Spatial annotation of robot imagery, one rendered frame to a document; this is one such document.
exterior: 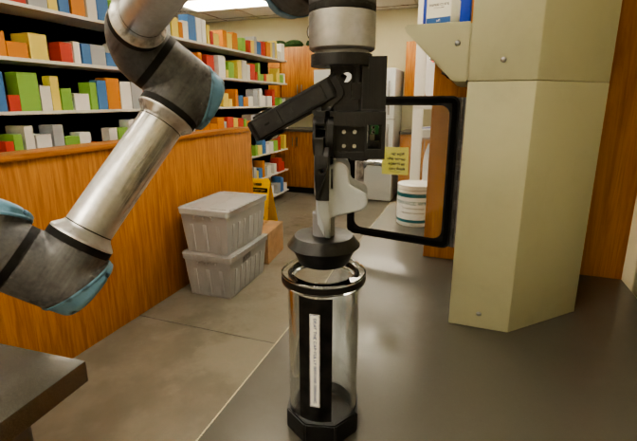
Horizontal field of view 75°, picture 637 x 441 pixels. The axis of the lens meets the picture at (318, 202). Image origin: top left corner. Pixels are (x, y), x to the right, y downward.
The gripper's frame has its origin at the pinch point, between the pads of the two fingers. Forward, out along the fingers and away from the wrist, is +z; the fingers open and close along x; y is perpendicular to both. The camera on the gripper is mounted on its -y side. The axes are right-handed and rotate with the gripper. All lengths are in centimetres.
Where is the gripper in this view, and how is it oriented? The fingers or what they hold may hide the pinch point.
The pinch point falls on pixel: (322, 223)
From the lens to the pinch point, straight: 52.7
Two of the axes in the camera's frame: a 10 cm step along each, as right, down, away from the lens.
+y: 9.9, 0.3, -1.1
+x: 1.1, -2.3, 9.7
